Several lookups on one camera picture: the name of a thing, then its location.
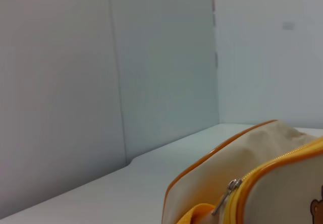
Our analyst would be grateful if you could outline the beige food bag orange trim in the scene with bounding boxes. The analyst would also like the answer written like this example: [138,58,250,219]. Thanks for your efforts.
[161,119,323,224]

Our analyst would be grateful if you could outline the silver metal zipper pull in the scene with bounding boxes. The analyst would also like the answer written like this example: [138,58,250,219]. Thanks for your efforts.
[211,179,244,216]

